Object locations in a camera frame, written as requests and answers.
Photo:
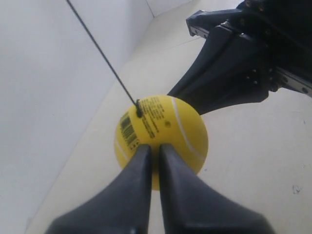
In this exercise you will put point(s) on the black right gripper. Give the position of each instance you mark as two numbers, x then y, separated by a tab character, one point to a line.
231	67

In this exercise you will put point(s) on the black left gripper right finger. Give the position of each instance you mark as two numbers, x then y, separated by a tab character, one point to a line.
190	206

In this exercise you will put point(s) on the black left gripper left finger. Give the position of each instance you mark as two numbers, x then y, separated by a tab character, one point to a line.
121	208

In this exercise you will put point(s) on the yellow tennis ball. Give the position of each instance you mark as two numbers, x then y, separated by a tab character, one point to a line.
165	120

